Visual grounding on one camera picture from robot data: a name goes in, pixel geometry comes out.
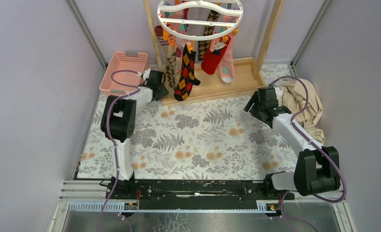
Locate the black red yellow argyle sock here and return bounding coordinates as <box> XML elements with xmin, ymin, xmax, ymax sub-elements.
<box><xmin>174</xmin><ymin>45</ymin><xmax>201</xmax><ymax>102</ymax></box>

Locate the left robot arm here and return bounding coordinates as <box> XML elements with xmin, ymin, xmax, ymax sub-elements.
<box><xmin>101</xmin><ymin>69</ymin><xmax>168</xmax><ymax>199</ymax></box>

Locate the beige brown argyle sock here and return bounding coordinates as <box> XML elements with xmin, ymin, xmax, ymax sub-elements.
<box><xmin>165</xmin><ymin>45</ymin><xmax>176</xmax><ymax>90</ymax></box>

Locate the white round clip hanger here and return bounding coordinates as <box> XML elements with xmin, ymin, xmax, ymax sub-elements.
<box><xmin>156</xmin><ymin>0</ymin><xmax>244</xmax><ymax>41</ymax></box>

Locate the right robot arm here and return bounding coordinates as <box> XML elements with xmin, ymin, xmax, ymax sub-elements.
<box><xmin>244</xmin><ymin>87</ymin><xmax>341</xmax><ymax>199</ymax></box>

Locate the pink sock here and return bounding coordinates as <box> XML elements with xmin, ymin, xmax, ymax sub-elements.
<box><xmin>218</xmin><ymin>34</ymin><xmax>234</xmax><ymax>83</ymax></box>

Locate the floral table mat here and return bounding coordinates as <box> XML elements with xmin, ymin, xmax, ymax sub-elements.
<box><xmin>77</xmin><ymin>62</ymin><xmax>321</xmax><ymax>181</ymax></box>

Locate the pink plastic basket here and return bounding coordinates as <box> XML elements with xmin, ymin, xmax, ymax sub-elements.
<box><xmin>99</xmin><ymin>51</ymin><xmax>149</xmax><ymax>96</ymax></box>

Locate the beige crumpled cloth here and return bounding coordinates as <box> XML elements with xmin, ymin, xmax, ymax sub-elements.
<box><xmin>279</xmin><ymin>79</ymin><xmax>325</xmax><ymax>144</ymax></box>

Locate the wooden hanger stand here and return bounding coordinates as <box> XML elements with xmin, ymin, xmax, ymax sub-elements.
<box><xmin>143</xmin><ymin>0</ymin><xmax>285</xmax><ymax>103</ymax></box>

